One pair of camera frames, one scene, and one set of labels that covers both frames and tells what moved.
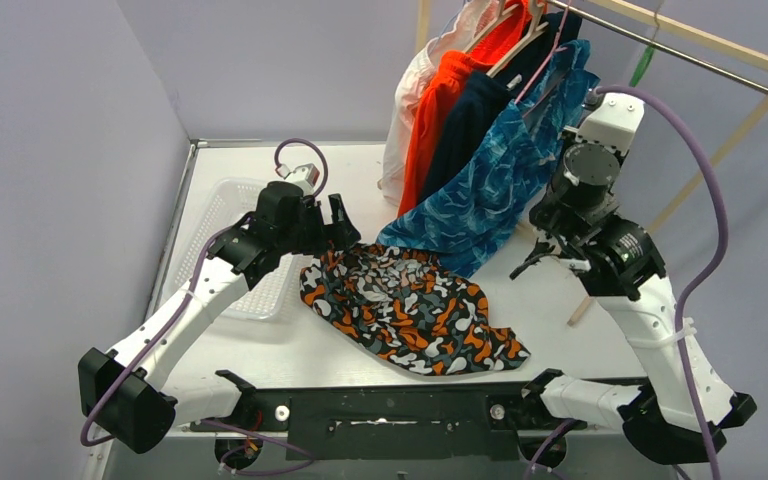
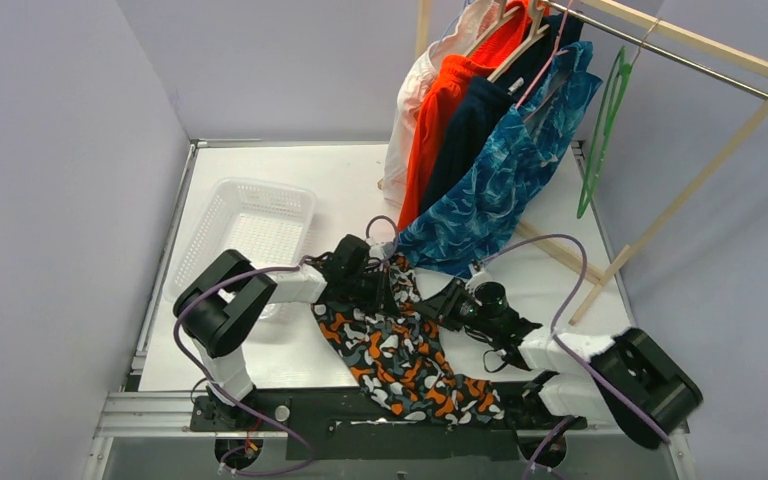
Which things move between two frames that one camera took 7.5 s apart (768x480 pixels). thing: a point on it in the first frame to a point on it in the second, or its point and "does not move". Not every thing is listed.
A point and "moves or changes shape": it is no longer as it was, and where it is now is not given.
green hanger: (642, 65) moves or changes shape
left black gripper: (321, 225) to (384, 285)
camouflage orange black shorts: (408, 309) moves or changes shape
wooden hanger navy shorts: (533, 31) does not move
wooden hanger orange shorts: (500, 15) does not move
